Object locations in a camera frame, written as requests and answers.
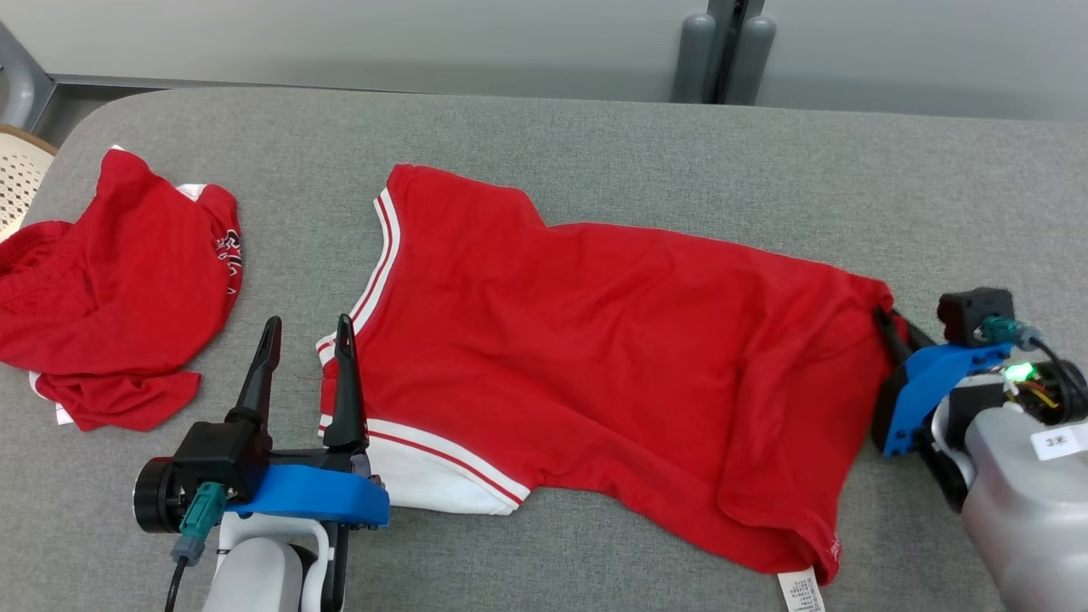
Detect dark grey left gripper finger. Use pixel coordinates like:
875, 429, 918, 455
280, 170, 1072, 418
226, 316, 283, 428
322, 314, 370, 451

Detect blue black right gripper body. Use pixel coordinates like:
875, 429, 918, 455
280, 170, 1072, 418
871, 342, 1088, 513

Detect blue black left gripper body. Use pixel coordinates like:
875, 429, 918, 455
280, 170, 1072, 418
133, 448, 392, 612

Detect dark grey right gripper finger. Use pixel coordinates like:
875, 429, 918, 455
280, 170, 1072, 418
874, 306, 938, 368

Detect red garment with printed lettering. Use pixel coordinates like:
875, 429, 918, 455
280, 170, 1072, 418
0, 146, 245, 432

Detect red t-shirt white sleeves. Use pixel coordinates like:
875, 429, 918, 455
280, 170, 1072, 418
316, 163, 904, 612

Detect beige perforated laundry basket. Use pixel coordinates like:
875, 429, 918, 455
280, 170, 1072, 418
0, 125, 59, 243

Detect black left camera cable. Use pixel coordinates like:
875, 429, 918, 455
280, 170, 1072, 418
166, 483, 229, 612

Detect white right cable label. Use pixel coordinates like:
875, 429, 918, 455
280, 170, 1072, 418
1030, 423, 1088, 462

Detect grey metal frame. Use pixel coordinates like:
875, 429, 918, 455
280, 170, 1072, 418
0, 21, 60, 130

